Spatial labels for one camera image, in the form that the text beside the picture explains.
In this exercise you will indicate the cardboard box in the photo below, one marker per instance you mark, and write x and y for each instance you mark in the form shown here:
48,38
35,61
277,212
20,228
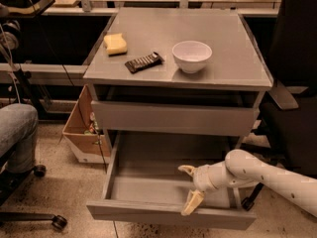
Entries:
87,146

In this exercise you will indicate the black office chair right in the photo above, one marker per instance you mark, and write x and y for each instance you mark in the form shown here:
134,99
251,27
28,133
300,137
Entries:
289,110

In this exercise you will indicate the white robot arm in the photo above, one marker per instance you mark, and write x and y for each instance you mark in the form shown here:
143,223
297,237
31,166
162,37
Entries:
242,169

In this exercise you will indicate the yellow sponge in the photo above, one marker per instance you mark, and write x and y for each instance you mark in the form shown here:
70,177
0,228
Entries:
115,44

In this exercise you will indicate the white bowl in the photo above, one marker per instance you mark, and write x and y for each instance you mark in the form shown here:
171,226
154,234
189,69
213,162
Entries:
191,56

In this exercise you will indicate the headphones on stand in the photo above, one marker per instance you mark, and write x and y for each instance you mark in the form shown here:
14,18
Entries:
10,34

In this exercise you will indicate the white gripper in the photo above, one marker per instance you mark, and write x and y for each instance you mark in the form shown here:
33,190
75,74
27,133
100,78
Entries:
200,179

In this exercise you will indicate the grey drawer cabinet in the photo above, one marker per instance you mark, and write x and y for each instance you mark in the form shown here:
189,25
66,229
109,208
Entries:
236,64

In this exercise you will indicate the grey drawer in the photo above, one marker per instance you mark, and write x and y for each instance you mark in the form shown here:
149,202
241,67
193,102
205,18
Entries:
170,110
143,183

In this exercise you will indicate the grey top drawer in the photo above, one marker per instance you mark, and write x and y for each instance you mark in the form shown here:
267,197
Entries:
170,110

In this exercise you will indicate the person leg in jeans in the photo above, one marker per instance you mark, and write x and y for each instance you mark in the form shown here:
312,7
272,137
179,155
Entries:
18,127

